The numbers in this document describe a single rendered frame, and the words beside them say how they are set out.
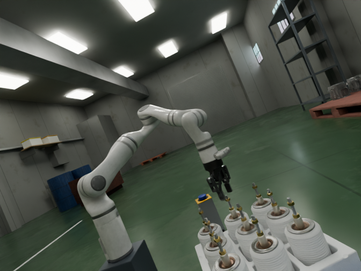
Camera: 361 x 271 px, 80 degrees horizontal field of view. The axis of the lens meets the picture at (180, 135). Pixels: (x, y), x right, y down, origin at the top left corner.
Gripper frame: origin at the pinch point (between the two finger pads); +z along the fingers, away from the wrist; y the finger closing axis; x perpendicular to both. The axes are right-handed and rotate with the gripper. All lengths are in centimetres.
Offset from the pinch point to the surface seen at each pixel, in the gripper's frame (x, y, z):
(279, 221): 17.6, 5.1, 10.6
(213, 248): -0.3, 19.6, 9.7
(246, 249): 7.2, 13.4, 14.3
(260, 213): 8.8, -3.2, 11.4
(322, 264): 27.9, 15.2, 17.1
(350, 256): 33.9, 11.2, 17.8
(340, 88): 48, -349, 4
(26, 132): -850, -249, -260
